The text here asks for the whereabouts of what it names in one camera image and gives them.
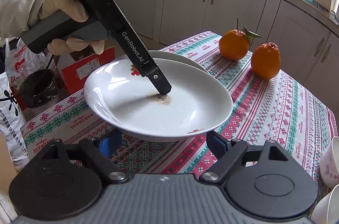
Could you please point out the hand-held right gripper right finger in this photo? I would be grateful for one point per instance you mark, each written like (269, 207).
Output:
(218, 143)

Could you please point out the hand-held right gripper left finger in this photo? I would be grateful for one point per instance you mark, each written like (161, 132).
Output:
(111, 142)

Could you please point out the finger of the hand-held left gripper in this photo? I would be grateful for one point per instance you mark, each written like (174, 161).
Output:
(161, 83)

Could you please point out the white plate with brown stain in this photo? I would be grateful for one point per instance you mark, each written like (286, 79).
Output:
(164, 112)

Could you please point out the white plate one fruit print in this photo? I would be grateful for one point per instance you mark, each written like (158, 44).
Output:
(180, 57)

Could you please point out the white bowl pink floral print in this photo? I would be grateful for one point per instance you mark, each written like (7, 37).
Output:
(328, 208)
(331, 160)

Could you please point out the person's left forearm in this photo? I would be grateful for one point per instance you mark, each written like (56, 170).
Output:
(18, 6)

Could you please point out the person's left hand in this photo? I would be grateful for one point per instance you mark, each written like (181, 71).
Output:
(66, 5)

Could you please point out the patterned red green tablecloth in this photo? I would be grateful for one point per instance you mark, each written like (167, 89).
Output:
(278, 107)

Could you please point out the red cardboard box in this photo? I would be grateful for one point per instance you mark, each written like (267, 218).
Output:
(79, 73)

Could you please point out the orange with stem and leaf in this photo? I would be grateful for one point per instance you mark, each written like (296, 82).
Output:
(233, 45)

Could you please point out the black bucket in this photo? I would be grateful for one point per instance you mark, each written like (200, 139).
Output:
(38, 89)

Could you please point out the bumpy orange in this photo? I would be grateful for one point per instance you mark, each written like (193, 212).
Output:
(265, 62)

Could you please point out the white printed bag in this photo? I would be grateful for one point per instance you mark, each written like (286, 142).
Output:
(10, 120)

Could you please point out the red white plastic bag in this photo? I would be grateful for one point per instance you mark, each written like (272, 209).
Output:
(18, 57)

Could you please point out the white kitchen cabinets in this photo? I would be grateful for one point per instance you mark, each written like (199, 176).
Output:
(238, 9)

